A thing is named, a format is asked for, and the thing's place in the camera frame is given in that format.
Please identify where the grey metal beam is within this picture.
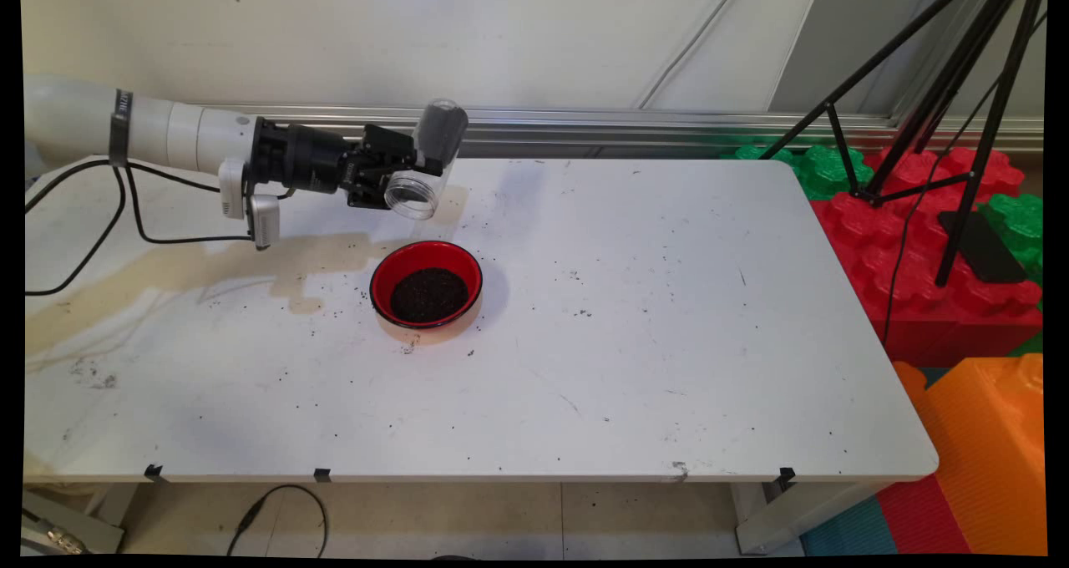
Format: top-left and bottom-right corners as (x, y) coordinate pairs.
(23, 489), (126, 556)

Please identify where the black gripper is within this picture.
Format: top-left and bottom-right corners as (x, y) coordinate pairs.
(253, 119), (443, 211)

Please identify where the orange foam building block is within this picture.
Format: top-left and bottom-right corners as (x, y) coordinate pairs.
(892, 353), (1047, 556)

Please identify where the red bowl with black seeds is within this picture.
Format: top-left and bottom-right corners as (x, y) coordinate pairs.
(369, 240), (485, 345)

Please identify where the white and grey wrist camera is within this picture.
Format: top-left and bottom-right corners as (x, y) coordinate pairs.
(219, 157), (282, 251)

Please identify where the white table leg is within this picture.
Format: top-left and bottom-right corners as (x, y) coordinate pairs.
(735, 478), (894, 556)

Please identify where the black cable strap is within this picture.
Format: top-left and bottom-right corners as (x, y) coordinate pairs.
(109, 89), (134, 168)

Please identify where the aluminium wall rail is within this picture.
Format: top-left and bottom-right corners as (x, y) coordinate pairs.
(192, 104), (1045, 153)

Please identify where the thin black tripod cable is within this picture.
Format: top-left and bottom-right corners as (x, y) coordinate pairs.
(881, 13), (1047, 347)

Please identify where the teal floor mat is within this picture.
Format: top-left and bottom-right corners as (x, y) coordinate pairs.
(800, 494), (899, 556)

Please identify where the clear plastic jar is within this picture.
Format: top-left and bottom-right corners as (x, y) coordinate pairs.
(383, 99), (470, 221)

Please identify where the black tripod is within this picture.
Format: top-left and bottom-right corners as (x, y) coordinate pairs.
(758, 0), (1047, 288)

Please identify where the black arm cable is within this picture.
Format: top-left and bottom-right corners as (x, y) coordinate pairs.
(25, 159), (256, 296)

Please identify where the green foam building block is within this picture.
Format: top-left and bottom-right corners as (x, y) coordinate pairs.
(722, 142), (874, 201)
(977, 194), (1045, 289)

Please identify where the black floor cable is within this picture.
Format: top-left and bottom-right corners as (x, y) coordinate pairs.
(225, 484), (328, 559)

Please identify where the red floor mat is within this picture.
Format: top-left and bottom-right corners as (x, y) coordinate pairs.
(877, 474), (974, 556)

